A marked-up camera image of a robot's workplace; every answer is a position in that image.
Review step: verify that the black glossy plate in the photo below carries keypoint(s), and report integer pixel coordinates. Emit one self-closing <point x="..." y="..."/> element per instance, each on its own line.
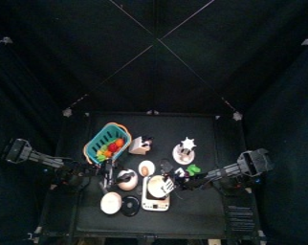
<point x="129" y="206"/>

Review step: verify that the grey frame corner bracket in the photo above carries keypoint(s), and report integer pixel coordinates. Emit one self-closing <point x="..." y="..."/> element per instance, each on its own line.
<point x="67" y="112"/>
<point x="152" y="112"/>
<point x="237" y="115"/>

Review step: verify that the orange toy fruit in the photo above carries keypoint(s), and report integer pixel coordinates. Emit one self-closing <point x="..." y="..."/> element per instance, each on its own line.
<point x="119" y="142"/>

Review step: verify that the green toy pepper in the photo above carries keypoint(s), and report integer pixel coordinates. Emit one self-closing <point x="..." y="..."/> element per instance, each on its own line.
<point x="193" y="169"/>

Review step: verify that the brown toy egg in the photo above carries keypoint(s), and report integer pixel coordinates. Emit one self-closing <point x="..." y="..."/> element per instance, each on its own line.
<point x="145" y="171"/>

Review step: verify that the white oval plate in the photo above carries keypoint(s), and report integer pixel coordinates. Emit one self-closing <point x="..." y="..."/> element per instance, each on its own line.
<point x="148" y="163"/>

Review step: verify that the green toy vegetable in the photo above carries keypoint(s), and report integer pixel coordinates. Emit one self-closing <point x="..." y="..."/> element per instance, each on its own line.
<point x="101" y="157"/>

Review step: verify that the red toy tomato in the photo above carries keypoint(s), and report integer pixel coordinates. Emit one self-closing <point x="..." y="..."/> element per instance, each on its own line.
<point x="113" y="147"/>

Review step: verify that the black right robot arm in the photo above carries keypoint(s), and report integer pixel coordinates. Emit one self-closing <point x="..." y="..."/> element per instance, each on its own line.
<point x="232" y="170"/>

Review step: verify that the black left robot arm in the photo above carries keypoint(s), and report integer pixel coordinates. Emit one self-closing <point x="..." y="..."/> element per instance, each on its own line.
<point x="40" y="157"/>

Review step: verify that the small silver toy pot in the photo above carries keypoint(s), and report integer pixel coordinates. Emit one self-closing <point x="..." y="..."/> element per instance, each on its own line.
<point x="159" y="186"/>

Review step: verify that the white star-topped utensil stand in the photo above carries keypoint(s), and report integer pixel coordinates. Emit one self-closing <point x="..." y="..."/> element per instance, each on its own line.
<point x="184" y="153"/>

